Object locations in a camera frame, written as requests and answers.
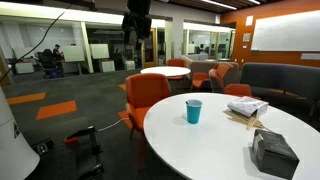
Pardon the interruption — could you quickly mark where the small round white table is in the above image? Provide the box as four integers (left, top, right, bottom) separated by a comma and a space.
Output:
139, 65, 192, 79

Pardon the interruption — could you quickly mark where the ceiling light strip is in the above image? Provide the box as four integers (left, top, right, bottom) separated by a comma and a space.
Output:
199, 0, 238, 11

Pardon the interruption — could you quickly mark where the white floor cable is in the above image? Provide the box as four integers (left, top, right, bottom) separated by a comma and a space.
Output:
96, 117, 131, 133

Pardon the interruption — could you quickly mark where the large wall whiteboard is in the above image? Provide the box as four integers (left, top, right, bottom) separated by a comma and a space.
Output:
250, 9, 320, 53

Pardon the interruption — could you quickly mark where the blue bin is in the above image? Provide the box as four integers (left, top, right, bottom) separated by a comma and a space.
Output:
49, 68, 64, 80

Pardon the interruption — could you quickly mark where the brown sofa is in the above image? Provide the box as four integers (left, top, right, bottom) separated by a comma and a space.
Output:
180, 54, 240, 84

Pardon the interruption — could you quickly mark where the black box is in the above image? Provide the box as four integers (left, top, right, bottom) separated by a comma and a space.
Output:
250, 129, 300, 180

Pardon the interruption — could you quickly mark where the white low cabinet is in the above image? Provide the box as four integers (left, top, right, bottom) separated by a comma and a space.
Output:
99, 59, 116, 74
14, 61, 36, 75

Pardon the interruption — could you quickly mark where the large round white table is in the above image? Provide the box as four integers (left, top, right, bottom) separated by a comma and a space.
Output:
143, 92, 320, 180

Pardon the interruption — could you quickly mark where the dark grey sofa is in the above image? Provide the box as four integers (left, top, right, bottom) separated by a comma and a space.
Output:
239, 61, 320, 118

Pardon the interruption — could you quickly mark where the light blue plastic cup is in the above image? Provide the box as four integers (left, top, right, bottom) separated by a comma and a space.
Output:
185, 98, 203, 125

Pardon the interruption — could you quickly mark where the white paper wall sign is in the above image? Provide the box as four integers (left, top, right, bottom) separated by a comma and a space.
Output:
245, 15, 255, 27

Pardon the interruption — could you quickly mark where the black robot cart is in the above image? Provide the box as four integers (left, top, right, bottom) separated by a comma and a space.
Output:
62, 125, 105, 180

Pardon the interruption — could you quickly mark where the orange armchair with grey back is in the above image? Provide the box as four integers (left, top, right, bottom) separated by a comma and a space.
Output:
208, 62, 253, 98

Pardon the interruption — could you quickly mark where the white building column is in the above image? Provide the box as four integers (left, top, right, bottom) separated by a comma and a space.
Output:
79, 21, 95, 75

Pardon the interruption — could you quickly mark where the wooden door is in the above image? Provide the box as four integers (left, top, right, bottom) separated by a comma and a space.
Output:
142, 27, 158, 69

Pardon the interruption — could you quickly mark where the black overhead cable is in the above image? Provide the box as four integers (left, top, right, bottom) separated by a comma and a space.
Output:
0, 3, 73, 84

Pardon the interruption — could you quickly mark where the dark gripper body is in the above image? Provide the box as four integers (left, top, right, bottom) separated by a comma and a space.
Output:
121, 0, 153, 39

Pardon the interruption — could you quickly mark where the orange clamp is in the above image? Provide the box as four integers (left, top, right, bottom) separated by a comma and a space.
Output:
63, 135, 81, 145

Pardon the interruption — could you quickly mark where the person in dark clothes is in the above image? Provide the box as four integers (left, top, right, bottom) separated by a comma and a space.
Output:
52, 43, 65, 76

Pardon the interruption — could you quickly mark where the freestanding white board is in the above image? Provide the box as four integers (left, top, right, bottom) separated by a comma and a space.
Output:
62, 44, 86, 64
89, 43, 111, 61

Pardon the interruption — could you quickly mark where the thin wooden stick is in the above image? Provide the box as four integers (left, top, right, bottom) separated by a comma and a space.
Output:
223, 110, 255, 124
246, 116, 258, 131
253, 121, 272, 132

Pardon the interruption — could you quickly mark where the black office chair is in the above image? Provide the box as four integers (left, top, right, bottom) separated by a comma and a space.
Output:
36, 48, 58, 80

